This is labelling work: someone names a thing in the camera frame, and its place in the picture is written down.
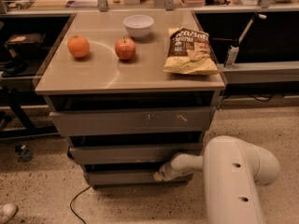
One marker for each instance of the small dark floor object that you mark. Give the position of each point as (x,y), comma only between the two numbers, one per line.
(24,154)

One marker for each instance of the black office chair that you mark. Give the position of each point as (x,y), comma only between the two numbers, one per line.
(25,50)

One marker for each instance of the grey drawer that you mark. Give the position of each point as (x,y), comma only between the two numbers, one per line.
(121,174)
(132,148)
(128,113)

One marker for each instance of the red apple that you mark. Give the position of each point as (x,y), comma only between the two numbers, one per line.
(125,49)

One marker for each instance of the grey bottom drawer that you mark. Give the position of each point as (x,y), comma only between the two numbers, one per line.
(121,174)

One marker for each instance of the white bowl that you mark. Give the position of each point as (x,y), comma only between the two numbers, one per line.
(138,26)

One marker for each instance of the yellow brown chip bag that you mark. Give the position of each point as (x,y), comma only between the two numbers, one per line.
(189,53)

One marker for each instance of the grey drawer cabinet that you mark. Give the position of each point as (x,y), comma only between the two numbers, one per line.
(104,73)

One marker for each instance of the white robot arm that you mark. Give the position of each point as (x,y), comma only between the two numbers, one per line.
(232,170)

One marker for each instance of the grey middle drawer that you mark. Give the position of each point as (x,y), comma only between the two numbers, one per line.
(132,148)

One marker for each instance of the grey top drawer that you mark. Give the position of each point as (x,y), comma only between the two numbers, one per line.
(128,113)

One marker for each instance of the orange fruit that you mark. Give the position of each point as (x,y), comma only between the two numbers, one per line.
(78,46)

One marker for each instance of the white shoe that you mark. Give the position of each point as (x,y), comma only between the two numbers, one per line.
(7,212)

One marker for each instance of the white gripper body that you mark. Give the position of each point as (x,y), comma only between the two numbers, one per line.
(169,172)

